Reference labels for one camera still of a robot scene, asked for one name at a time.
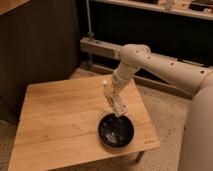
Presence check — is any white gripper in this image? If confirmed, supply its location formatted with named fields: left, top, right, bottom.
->
left=111, top=75, right=129, bottom=93

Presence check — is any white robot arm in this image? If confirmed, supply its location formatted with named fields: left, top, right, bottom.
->
left=112, top=44, right=213, bottom=171

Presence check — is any black ceramic bowl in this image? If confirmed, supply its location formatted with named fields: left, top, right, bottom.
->
left=98, top=113, right=134, bottom=148

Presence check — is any white wooden beam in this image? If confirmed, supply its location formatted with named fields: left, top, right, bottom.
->
left=79, top=36, right=213, bottom=69

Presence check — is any metal pole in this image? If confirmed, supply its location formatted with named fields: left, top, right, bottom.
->
left=86, top=0, right=94, bottom=40

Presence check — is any wooden table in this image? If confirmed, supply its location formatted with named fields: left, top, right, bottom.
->
left=8, top=75, right=160, bottom=171

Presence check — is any wooden shelf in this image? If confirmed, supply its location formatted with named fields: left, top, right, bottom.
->
left=93, top=0, right=213, bottom=21

